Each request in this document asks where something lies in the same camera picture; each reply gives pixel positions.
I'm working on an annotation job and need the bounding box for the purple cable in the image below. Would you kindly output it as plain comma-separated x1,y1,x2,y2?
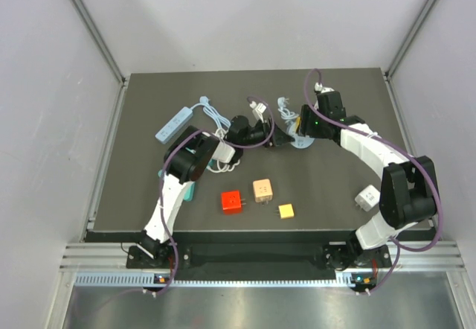
303,68,446,296
158,96,276,296

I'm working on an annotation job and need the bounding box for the yellow cube socket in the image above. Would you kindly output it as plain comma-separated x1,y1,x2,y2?
294,116,301,136

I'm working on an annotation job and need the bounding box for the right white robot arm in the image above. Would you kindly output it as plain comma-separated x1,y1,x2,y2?
298,83,440,269

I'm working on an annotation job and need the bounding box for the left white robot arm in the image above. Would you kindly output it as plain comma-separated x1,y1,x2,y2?
137,115,295,267

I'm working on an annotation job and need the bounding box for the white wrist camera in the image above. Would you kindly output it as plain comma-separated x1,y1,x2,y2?
249,100,267,123
314,82,334,95

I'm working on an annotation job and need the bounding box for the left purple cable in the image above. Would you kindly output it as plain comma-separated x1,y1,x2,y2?
158,96,276,296

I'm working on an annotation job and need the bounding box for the light blue power cable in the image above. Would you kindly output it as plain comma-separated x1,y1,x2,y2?
191,96,231,129

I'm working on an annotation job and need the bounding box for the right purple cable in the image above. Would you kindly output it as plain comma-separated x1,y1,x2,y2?
303,68,446,296

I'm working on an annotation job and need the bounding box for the orange plug adapter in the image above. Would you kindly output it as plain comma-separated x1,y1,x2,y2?
277,204,295,220

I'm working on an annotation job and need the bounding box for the red plug adapter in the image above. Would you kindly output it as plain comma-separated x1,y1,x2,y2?
221,190,244,215

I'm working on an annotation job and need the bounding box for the white cube plug adapter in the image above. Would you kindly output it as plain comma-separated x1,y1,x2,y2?
354,185,380,212

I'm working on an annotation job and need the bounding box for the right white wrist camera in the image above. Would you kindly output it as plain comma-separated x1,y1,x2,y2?
314,82,334,95

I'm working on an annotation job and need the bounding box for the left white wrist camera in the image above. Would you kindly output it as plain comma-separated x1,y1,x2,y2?
249,100,267,123

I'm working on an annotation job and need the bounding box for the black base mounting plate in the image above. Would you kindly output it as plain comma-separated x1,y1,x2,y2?
126,241,393,270

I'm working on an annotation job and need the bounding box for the light blue power strip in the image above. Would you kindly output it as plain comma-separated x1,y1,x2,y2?
155,106,193,144

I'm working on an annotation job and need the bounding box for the grey slotted cable duct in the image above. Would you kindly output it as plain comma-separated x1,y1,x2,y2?
74,272,355,288

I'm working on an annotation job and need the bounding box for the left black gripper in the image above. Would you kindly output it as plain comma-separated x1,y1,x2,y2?
239,116,294,147

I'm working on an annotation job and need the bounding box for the white coiled power cable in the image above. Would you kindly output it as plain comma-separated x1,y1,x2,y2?
206,127,242,174

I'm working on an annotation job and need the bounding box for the blue cable with plug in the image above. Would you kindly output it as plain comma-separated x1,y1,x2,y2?
277,96,314,150

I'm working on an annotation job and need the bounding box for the teal triangular power strip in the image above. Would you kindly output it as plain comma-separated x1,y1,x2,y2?
157,170,195,206

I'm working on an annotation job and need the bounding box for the orange cube socket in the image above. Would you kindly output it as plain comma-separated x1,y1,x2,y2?
252,179,274,204

